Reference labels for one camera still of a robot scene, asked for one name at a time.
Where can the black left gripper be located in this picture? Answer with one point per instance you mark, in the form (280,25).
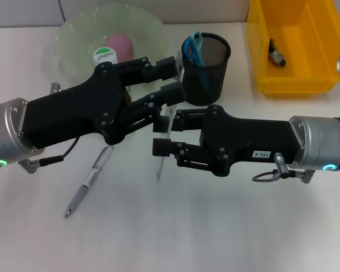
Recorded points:
(73,113)

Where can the yellow plastic bin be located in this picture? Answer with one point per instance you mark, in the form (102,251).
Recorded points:
(306,79)

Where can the blue scissors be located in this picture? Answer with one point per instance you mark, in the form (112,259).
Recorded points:
(194,52)

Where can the clear plastic ruler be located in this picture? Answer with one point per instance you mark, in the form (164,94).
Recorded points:
(160,167)

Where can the pink toy peach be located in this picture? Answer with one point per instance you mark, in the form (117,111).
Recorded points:
(122,45)

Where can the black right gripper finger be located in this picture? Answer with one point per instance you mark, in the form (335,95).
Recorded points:
(164,68)

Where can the green glass fruit bowl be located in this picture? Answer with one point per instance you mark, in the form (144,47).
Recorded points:
(73,42)

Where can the black mesh pen holder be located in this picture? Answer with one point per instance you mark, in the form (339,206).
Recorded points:
(209,85)

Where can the clear green-label water bottle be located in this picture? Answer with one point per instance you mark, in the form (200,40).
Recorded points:
(103,55)

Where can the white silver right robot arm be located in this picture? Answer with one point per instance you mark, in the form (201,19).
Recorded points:
(320,141)

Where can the silver ballpoint pen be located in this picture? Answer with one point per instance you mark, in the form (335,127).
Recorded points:
(93,173)

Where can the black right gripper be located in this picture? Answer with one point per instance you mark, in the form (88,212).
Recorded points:
(243,139)

